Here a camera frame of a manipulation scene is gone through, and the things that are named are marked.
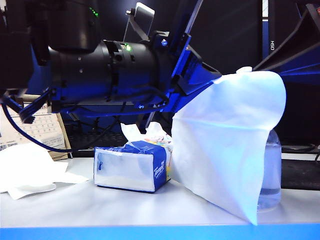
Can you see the black AOC monitor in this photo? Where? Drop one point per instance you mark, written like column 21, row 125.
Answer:
column 230, row 27

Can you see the black keyboard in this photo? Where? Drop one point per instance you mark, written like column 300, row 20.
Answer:
column 85, row 137

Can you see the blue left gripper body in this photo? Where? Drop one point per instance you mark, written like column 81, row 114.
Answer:
column 181, row 60

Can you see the large white tissue sheet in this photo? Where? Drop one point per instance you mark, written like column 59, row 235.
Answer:
column 225, row 140

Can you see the beige desk calendar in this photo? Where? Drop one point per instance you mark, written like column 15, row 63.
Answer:
column 53, row 130

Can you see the white folded tissue sheet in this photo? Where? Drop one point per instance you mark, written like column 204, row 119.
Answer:
column 131, row 132

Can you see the black desk pad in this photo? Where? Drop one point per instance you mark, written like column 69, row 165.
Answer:
column 301, row 175

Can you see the clear alcohol pump bottle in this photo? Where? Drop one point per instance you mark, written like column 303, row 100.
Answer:
column 271, row 175

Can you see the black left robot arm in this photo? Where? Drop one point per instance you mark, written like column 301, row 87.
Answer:
column 87, row 70

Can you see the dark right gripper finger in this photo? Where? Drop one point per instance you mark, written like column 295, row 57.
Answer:
column 300, row 42
column 305, row 75

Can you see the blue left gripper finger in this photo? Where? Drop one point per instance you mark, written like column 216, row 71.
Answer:
column 200, row 76
column 185, row 101

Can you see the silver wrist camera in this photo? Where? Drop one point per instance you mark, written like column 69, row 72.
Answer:
column 143, row 17

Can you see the blue office partition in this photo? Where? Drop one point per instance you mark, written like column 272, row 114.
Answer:
column 40, row 80

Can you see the white used tissue sheet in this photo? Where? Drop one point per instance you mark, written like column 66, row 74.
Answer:
column 27, row 162
column 30, row 190

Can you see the blue white soft tissue pack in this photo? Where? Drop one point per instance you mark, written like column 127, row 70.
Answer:
column 125, row 170

